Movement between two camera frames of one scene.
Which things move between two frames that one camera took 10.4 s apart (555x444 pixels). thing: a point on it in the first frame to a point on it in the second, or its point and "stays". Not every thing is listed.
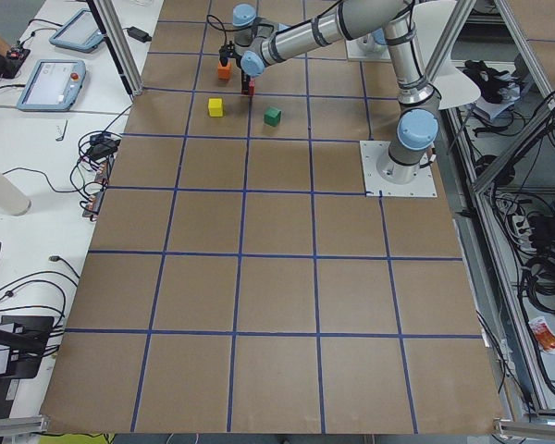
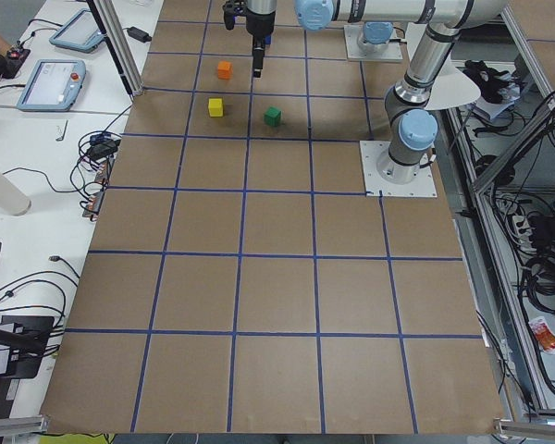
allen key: (60, 140) stays
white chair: (453, 86) stays
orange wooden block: (225, 72) stays
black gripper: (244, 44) to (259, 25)
